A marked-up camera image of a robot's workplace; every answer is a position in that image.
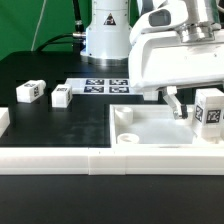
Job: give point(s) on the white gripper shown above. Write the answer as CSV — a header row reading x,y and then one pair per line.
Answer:
x,y
159,60

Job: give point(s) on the white square tabletop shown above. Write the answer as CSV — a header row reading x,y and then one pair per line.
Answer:
x,y
155,126

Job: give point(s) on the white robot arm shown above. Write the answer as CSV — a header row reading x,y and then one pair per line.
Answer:
x,y
110,38

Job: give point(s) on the fiducial marker sheet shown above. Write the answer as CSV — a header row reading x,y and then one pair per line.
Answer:
x,y
102,86

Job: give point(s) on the white U-shaped fence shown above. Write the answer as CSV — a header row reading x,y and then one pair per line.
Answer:
x,y
119,160

